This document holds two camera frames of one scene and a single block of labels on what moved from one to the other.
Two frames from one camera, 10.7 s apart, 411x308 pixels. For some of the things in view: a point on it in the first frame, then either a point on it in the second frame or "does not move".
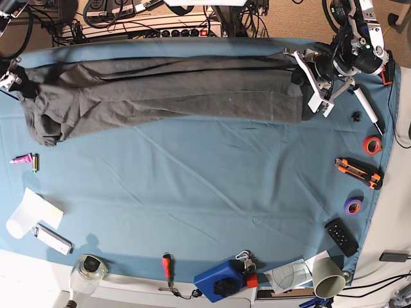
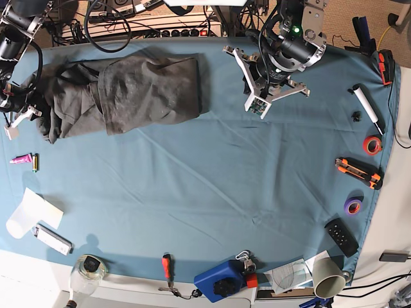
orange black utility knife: x=369 y=175 does not move
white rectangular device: x=52 y=240 does not move
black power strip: x=182 y=33 does not move
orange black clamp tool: x=388 y=70 does not move
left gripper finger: x=299 y=77 -> x=246 y=89
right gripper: x=15 y=76 -> x=17 y=102
